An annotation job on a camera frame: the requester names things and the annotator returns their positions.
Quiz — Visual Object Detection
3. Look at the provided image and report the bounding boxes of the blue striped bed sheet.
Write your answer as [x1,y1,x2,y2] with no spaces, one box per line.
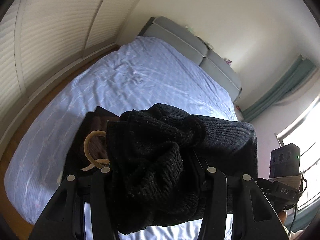
[4,36,239,240]

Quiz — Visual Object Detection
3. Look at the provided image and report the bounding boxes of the black knitted sweater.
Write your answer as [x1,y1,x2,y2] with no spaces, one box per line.
[80,103,258,235]

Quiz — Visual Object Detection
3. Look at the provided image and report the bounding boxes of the cream louvred wardrobe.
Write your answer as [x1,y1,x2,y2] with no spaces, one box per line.
[0,0,157,145]

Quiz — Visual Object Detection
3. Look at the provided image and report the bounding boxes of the green curtain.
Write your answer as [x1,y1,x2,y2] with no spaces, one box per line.
[242,55,317,123]

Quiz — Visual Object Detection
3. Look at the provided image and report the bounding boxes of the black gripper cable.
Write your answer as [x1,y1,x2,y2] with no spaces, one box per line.
[291,180,308,233]

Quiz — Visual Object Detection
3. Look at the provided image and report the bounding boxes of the grey padded headboard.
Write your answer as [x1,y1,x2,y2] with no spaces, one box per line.
[137,16,243,103]

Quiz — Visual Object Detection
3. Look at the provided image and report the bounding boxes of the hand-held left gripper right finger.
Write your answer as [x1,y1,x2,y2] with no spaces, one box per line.
[197,166,285,240]

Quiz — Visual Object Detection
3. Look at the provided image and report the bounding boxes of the black folded clothes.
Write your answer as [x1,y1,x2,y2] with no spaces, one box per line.
[61,115,90,180]

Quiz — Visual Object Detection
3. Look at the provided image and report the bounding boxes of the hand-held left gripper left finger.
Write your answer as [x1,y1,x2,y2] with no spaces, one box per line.
[29,166,118,240]

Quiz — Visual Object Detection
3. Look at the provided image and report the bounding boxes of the window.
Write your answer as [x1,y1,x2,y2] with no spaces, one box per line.
[275,97,320,230]

